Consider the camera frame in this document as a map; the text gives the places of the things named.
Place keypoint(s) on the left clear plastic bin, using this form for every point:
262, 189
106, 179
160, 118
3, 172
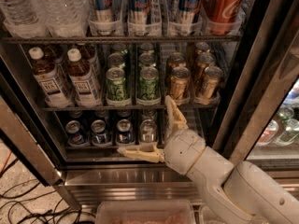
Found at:
145, 212

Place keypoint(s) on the tea bottle white cap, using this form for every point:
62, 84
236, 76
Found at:
51, 79
84, 79

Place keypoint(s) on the left water bottle top shelf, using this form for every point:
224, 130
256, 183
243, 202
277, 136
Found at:
21, 18

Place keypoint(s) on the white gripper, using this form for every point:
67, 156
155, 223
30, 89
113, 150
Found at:
183, 148

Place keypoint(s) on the front left gold can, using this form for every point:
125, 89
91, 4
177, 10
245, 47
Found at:
179, 83

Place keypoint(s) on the glass fridge door right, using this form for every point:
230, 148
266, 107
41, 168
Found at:
278, 75

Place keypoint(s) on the middle blue Pepsi can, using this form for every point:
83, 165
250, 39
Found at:
100, 135

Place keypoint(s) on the second row right green can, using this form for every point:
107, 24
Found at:
146, 60

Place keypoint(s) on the front right gold can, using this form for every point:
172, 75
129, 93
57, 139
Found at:
209, 84

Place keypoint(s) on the clear plastic bin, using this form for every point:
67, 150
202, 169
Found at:
207, 216
145, 212

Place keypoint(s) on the right clear plastic bin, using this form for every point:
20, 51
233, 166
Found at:
207, 216

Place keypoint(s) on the red bull can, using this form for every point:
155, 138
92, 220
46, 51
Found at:
104, 16
140, 16
187, 15

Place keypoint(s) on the left blue Pepsi can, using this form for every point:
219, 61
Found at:
76, 135

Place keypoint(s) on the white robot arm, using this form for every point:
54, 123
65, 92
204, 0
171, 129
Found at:
235, 193

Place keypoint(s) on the left Red Bull can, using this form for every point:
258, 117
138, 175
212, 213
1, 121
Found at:
104, 16

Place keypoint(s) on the right Red Bull can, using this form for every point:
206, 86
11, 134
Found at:
187, 15

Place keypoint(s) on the blue pepsi can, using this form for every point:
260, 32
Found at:
76, 135
100, 135
125, 132

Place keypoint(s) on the water bottle shelf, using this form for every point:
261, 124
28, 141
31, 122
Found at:
21, 18
63, 18

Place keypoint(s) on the stainless steel fridge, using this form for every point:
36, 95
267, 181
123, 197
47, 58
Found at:
87, 176

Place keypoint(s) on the second row left gold can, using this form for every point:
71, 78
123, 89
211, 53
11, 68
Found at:
176, 59

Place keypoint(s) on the second row green can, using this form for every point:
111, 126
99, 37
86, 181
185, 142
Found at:
116, 60
146, 60

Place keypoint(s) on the middle Red Bull can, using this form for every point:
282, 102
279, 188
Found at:
140, 16

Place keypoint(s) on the red Coca-Cola can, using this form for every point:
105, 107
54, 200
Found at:
221, 13

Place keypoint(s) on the left tea bottle white cap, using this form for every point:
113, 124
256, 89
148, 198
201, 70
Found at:
51, 79

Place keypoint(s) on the right tea bottle white cap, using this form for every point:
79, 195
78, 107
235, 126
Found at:
84, 79

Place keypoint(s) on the second row left green can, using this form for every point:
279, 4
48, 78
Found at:
116, 60

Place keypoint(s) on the second row right gold can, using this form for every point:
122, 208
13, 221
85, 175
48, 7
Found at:
201, 62

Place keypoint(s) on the right blue Pepsi can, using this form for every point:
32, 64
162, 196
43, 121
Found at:
125, 132

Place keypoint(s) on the left silver can bottom shelf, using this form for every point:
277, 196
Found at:
148, 131

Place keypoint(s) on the second row gold can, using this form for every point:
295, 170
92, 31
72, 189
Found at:
201, 62
176, 59

